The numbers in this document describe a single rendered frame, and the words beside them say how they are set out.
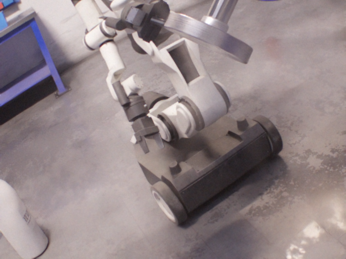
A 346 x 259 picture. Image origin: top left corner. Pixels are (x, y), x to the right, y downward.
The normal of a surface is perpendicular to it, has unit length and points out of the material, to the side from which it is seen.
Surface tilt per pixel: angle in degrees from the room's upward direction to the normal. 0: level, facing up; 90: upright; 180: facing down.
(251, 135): 45
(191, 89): 77
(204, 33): 66
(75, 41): 90
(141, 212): 0
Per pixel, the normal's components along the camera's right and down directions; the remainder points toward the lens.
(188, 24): -0.44, -0.08
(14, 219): 0.61, 0.17
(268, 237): -0.35, -0.82
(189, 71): 0.39, 0.06
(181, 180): 0.09, -0.40
